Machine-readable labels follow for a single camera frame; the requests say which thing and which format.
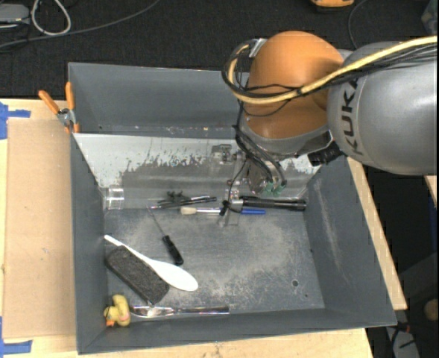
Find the black marker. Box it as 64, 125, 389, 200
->
239, 195, 308, 213

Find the thin black pen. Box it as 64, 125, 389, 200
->
150, 195, 218, 210

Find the grey metal bin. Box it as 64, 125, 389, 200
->
66, 61, 399, 356

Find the white rice paddle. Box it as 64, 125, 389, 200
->
103, 233, 200, 292

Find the metal spoon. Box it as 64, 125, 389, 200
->
129, 304, 231, 318

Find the dark grey sponge block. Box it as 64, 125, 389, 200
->
104, 245, 171, 306

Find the clear plastic cup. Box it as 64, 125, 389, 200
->
104, 186, 126, 211

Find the yellow rubber duck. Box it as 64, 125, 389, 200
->
103, 293, 132, 328

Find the brown cardboard board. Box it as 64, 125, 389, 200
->
1, 117, 79, 340

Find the blue handled small brush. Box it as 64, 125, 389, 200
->
179, 205, 267, 217

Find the black cylinder on white bracket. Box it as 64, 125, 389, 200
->
296, 130, 346, 168

